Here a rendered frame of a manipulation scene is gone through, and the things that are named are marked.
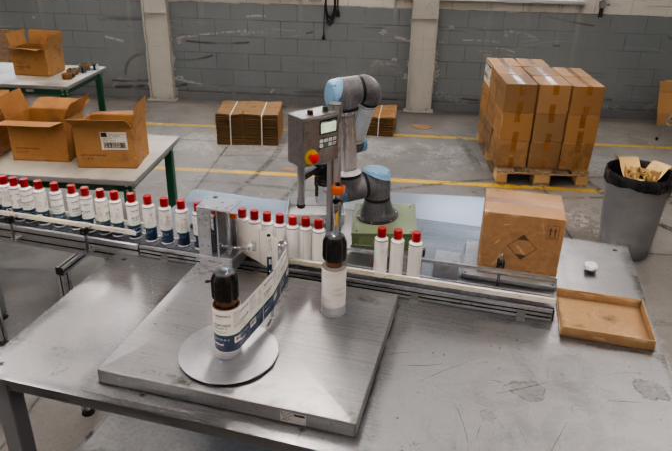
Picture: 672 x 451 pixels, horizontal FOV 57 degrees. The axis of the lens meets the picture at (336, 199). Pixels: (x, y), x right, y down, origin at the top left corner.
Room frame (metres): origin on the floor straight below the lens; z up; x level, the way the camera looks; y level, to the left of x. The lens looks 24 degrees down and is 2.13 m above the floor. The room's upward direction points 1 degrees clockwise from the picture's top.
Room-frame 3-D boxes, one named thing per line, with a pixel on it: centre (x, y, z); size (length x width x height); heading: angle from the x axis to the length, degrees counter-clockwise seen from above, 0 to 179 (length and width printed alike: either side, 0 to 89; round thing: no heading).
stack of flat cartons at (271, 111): (6.30, 0.91, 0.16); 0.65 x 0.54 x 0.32; 90
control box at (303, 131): (2.23, 0.09, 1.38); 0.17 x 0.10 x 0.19; 131
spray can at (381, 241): (2.07, -0.17, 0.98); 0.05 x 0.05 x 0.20
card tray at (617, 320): (1.87, -0.96, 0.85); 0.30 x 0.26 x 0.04; 76
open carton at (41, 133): (3.59, 1.73, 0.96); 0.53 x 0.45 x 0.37; 177
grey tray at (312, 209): (2.70, 0.09, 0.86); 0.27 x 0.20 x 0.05; 91
